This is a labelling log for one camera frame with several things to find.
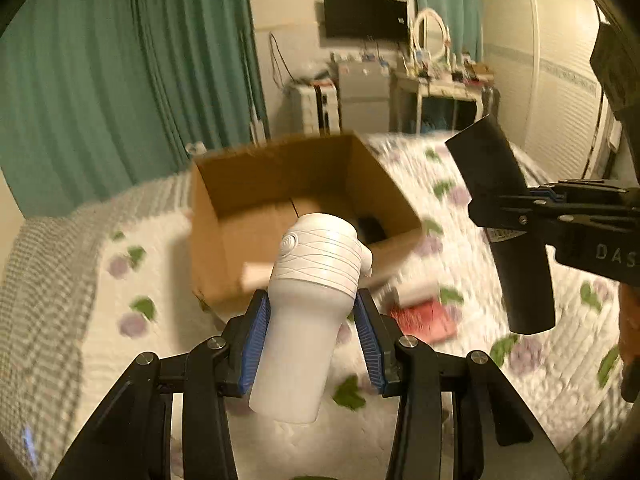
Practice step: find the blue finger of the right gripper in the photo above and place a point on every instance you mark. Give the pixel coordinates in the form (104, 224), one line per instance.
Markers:
(506, 218)
(590, 188)

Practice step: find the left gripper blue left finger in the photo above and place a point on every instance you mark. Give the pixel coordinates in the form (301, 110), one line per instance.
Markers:
(128, 435)

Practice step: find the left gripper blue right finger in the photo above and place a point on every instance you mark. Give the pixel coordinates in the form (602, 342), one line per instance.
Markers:
(496, 436)

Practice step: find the black rectangular case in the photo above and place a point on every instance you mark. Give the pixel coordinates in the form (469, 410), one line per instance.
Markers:
(494, 180)

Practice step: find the red book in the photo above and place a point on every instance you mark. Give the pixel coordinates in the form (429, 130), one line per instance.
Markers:
(430, 322)

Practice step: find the white plastic bottle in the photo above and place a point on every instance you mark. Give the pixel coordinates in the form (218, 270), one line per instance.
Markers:
(312, 289)

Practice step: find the black remote control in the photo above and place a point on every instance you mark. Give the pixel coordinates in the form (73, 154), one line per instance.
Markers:
(370, 230)

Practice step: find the right hand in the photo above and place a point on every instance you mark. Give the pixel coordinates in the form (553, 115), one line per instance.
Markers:
(629, 322)

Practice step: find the white floral quilt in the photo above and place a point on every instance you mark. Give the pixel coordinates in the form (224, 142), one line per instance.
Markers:
(569, 377)

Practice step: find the dark checkered suitcase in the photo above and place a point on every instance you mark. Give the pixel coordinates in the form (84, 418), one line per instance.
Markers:
(491, 101)

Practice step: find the blue basket under table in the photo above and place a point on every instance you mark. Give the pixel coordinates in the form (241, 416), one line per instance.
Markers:
(430, 124)

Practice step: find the white louvered wardrobe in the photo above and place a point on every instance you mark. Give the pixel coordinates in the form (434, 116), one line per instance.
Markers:
(552, 106)

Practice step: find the grey checkered bed sheet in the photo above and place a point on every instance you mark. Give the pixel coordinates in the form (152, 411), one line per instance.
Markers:
(47, 295)

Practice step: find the oval vanity mirror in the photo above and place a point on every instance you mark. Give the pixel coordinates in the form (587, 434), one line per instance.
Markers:
(430, 37)

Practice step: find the silver mini fridge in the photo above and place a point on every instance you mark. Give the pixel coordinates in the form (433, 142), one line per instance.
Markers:
(364, 92)

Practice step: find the white suitcase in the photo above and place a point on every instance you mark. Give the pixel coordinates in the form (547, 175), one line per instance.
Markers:
(315, 109)

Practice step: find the open cardboard box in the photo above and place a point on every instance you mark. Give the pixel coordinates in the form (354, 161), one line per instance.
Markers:
(244, 200)

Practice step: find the white roll by curtain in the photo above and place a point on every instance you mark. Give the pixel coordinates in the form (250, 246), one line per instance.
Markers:
(257, 128)

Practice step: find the clear water jug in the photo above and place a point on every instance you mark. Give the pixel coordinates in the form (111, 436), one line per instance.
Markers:
(195, 149)

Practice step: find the green curtain left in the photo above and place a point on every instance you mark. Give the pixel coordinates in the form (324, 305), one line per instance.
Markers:
(101, 95)

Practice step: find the black wall television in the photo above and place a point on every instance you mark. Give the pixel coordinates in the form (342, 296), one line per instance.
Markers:
(378, 20)

